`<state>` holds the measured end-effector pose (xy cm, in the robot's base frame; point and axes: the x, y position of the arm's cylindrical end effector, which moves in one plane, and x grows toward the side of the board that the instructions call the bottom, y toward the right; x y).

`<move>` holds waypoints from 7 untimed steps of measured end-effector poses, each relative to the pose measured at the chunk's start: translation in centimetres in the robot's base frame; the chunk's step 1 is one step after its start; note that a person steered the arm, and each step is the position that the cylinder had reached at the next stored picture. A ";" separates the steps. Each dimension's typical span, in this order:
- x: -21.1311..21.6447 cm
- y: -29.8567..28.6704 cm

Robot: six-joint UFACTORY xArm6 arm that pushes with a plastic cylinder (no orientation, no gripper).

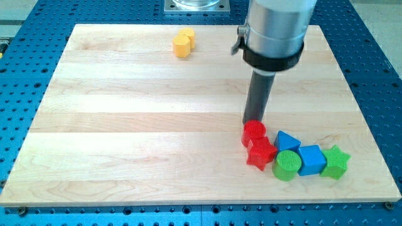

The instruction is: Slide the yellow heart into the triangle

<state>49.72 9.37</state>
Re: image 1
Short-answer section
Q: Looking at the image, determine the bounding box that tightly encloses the red star block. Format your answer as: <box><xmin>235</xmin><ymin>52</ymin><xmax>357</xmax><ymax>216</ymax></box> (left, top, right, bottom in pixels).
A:
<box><xmin>246</xmin><ymin>136</ymin><xmax>278</xmax><ymax>171</ymax></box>

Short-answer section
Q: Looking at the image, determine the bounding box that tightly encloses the green star block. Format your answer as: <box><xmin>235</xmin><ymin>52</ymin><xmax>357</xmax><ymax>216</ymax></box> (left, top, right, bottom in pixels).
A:
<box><xmin>320</xmin><ymin>145</ymin><xmax>351</xmax><ymax>180</ymax></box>

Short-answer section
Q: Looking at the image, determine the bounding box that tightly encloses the blue triangle block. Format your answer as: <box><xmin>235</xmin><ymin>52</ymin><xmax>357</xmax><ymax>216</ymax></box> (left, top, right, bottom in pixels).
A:
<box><xmin>274</xmin><ymin>131</ymin><xmax>301</xmax><ymax>152</ymax></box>

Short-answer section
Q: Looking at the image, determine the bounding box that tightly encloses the wooden board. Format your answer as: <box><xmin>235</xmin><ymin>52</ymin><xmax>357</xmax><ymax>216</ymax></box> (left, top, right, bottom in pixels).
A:
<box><xmin>1</xmin><ymin>24</ymin><xmax>401</xmax><ymax>207</ymax></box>

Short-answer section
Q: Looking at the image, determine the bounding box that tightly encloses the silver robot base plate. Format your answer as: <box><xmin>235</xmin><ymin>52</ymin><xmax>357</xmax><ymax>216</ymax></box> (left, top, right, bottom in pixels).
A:
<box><xmin>164</xmin><ymin>0</ymin><xmax>231</xmax><ymax>14</ymax></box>

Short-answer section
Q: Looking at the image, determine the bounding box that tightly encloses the green cylinder block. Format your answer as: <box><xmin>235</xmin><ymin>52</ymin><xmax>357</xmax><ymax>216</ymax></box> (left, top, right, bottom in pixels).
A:
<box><xmin>272</xmin><ymin>150</ymin><xmax>302</xmax><ymax>181</ymax></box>

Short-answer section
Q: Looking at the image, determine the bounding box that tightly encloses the yellow hexagon block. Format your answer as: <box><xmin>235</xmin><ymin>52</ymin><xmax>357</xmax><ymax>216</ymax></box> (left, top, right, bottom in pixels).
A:
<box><xmin>172</xmin><ymin>35</ymin><xmax>191</xmax><ymax>58</ymax></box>

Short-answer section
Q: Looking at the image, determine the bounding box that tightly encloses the blue perforated table plate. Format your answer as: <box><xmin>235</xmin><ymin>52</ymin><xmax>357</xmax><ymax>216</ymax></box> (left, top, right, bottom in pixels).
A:
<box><xmin>1</xmin><ymin>0</ymin><xmax>401</xmax><ymax>225</ymax></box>

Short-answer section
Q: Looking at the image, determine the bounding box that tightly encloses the red cylinder block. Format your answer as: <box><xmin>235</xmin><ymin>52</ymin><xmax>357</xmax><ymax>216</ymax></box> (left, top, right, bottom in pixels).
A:
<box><xmin>241</xmin><ymin>120</ymin><xmax>266</xmax><ymax>147</ymax></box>

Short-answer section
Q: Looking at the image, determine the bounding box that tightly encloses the blue cube block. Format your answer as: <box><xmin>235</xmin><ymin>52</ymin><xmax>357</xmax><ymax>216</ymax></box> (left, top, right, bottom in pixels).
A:
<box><xmin>297</xmin><ymin>145</ymin><xmax>327</xmax><ymax>176</ymax></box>

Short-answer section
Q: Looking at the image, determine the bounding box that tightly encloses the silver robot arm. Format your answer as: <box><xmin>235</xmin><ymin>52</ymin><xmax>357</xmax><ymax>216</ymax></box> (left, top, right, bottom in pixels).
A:
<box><xmin>246</xmin><ymin>0</ymin><xmax>317</xmax><ymax>58</ymax></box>

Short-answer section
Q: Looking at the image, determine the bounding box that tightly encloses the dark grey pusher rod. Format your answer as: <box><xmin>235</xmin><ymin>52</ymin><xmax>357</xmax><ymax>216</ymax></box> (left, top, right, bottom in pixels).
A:
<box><xmin>242</xmin><ymin>70</ymin><xmax>276</xmax><ymax>124</ymax></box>

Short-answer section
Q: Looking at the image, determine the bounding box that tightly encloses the black clamp collar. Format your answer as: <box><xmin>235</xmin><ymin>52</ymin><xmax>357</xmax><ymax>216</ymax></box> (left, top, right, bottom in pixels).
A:
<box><xmin>231</xmin><ymin>24</ymin><xmax>306</xmax><ymax>72</ymax></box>

